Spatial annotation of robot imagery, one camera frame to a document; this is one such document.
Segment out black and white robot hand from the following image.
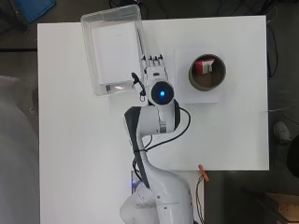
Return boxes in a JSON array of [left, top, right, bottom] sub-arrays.
[[140, 53, 171, 86]]

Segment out clear plastic box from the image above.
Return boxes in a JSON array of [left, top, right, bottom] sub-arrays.
[[79, 4, 148, 98]]

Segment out white flat box with print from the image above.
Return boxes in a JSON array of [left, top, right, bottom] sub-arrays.
[[91, 21, 143, 86]]

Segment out orange clamp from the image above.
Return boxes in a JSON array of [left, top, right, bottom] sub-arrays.
[[197, 163, 210, 183]]

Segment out blue plastic lid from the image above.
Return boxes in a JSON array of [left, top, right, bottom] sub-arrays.
[[13, 0, 58, 23]]

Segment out grey round device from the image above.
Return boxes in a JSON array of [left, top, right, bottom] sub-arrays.
[[273, 120, 292, 145]]

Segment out grey cloth sheet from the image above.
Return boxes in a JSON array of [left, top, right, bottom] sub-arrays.
[[0, 75, 41, 224]]

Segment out short black wrist cable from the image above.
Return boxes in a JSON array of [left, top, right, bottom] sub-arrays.
[[130, 72, 148, 103]]

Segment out long black arm cable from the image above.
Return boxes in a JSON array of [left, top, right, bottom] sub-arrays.
[[132, 106, 192, 183]]

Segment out black floor cable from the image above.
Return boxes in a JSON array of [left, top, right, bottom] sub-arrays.
[[265, 6, 280, 79]]

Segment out thin dark wires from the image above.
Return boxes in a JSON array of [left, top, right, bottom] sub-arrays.
[[194, 176, 207, 224]]

